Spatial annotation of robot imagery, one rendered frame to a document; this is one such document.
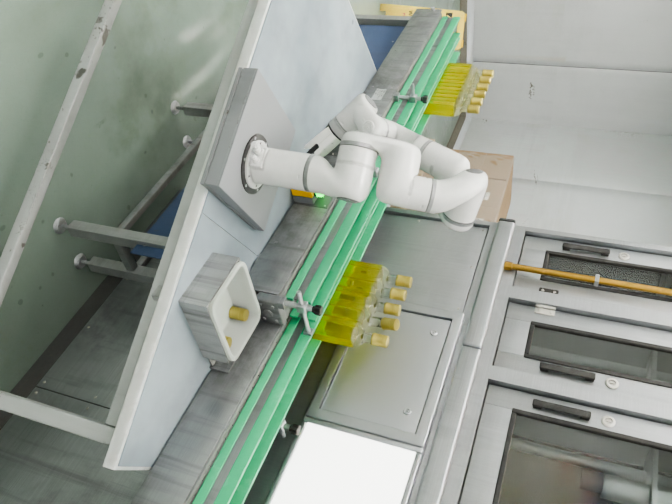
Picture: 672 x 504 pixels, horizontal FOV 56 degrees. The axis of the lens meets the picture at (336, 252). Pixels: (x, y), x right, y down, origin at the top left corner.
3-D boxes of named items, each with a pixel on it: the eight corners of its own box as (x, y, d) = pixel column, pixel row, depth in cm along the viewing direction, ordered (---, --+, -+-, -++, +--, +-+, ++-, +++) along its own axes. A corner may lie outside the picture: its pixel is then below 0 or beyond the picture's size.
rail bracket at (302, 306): (284, 331, 178) (325, 340, 174) (272, 290, 167) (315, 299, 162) (288, 323, 180) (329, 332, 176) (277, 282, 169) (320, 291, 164)
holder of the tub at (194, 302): (208, 369, 170) (234, 376, 167) (178, 301, 151) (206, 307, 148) (238, 321, 181) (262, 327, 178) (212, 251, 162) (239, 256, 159)
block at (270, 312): (260, 322, 179) (282, 327, 177) (253, 300, 173) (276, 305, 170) (265, 313, 182) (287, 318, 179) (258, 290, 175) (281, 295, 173)
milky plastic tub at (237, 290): (204, 358, 166) (233, 366, 163) (178, 301, 151) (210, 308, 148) (235, 309, 177) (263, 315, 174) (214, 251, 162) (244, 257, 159)
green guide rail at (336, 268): (289, 317, 180) (315, 322, 178) (289, 314, 180) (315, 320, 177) (443, 33, 293) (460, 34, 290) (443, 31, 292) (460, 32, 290)
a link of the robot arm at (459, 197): (421, 226, 159) (477, 238, 159) (435, 180, 150) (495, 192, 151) (421, 197, 170) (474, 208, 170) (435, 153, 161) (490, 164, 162)
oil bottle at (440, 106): (409, 113, 263) (477, 119, 254) (408, 101, 260) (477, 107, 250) (412, 106, 267) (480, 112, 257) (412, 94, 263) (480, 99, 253)
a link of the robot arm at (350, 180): (299, 191, 156) (361, 202, 151) (310, 139, 157) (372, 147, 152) (311, 198, 165) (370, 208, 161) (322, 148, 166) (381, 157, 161)
